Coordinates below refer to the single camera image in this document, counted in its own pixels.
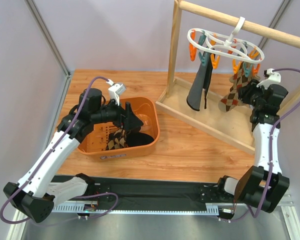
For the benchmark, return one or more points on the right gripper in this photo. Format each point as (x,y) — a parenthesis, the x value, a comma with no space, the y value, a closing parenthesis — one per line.
(248,92)

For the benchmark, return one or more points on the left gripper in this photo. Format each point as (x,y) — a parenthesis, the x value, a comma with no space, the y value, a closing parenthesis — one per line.
(125,117)

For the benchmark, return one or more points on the black white-striped sock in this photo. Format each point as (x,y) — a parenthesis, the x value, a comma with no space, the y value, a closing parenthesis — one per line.
(136,139)

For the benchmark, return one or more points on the brown argyle sock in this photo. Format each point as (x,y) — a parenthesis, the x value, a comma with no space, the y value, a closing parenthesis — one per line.
(115,141)
(124,134)

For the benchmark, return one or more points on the beige orange argyle sock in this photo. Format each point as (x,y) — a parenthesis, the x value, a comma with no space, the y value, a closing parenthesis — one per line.
(230,100)

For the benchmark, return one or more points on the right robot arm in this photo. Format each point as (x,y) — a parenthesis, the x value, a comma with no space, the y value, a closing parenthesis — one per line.
(263,185)

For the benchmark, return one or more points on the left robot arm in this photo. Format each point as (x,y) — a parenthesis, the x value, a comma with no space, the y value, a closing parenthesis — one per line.
(32,194)

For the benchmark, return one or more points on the wooden hanger rack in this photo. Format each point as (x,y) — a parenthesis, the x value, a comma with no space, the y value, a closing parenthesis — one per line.
(232,127)

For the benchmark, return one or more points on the white round clip hanger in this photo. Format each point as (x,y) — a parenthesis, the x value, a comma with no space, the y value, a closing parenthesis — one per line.
(221,45)

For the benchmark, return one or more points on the grey black sock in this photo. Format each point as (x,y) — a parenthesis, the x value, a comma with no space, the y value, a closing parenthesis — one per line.
(200,87)

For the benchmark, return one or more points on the orange plastic basket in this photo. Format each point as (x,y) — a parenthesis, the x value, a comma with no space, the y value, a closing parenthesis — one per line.
(94,145)

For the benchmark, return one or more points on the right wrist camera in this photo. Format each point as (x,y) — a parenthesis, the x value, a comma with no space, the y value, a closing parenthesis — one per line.
(271,77)

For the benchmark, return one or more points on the right aluminium frame post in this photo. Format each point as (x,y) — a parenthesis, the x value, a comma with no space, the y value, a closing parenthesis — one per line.
(282,9)

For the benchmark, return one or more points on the aluminium frame post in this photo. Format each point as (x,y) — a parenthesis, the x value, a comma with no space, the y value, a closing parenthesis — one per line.
(34,10)
(282,9)

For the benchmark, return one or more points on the left aluminium frame post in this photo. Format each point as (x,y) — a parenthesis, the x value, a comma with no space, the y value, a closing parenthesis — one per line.
(34,10)

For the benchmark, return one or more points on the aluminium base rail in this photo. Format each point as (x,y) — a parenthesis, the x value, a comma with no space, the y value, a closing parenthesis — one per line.
(40,208)

